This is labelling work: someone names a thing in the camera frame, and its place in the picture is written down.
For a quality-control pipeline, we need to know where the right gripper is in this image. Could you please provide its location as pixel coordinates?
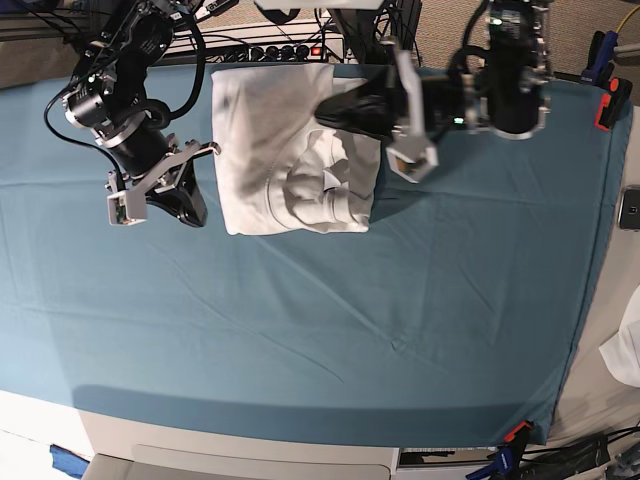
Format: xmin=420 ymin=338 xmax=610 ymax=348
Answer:
xmin=146 ymin=160 xmax=208 ymax=228

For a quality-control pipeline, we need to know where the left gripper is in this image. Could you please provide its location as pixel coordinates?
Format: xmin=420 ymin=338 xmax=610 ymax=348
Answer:
xmin=314 ymin=44 xmax=480 ymax=144

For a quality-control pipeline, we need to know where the white T-shirt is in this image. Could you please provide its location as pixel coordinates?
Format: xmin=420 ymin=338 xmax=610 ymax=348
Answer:
xmin=211 ymin=64 xmax=381 ymax=236

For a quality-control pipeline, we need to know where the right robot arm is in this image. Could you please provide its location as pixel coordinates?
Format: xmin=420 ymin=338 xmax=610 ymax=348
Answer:
xmin=53 ymin=1 xmax=214 ymax=228

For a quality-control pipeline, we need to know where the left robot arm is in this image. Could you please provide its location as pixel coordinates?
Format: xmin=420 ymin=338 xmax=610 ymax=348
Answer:
xmin=315 ymin=1 xmax=552 ymax=144

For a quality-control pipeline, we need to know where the teal table cloth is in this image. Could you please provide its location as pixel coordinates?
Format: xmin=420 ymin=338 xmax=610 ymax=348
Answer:
xmin=1 ymin=80 xmax=633 ymax=447

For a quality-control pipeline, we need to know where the blue black clamp top right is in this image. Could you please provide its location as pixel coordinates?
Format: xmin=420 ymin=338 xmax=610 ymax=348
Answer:
xmin=554 ymin=30 xmax=619 ymax=89

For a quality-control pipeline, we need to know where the orange black clamp top right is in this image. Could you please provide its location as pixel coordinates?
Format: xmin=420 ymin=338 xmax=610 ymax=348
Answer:
xmin=594 ymin=77 xmax=633 ymax=131

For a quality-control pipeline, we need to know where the grey plastic bin bottom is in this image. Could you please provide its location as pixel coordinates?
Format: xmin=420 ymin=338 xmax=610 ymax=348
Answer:
xmin=83 ymin=445 xmax=391 ymax=480

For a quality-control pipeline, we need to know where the silver device right edge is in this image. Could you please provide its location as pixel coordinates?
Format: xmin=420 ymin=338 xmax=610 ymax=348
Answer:
xmin=617 ymin=185 xmax=640 ymax=232

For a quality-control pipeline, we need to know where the blue cloth bottom left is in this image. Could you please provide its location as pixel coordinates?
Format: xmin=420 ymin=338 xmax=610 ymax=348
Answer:
xmin=49 ymin=445 xmax=90 ymax=479

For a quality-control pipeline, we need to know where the white cloth right edge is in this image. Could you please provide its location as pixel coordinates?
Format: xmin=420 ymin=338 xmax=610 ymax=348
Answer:
xmin=599 ymin=288 xmax=640 ymax=388

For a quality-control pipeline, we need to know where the orange blue clamp bottom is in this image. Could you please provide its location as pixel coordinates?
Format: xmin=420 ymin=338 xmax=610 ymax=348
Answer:
xmin=465 ymin=421 xmax=533 ymax=480

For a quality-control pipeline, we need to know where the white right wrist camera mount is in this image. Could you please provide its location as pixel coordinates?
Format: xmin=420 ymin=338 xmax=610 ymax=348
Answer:
xmin=103 ymin=139 xmax=222 ymax=227

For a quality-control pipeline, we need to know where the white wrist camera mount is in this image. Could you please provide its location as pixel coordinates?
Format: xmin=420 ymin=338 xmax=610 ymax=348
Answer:
xmin=381 ymin=37 xmax=439 ymax=184
xmin=103 ymin=139 xmax=222 ymax=227

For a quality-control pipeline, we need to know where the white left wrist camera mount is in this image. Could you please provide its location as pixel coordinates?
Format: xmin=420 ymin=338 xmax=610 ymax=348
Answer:
xmin=381 ymin=37 xmax=439 ymax=184

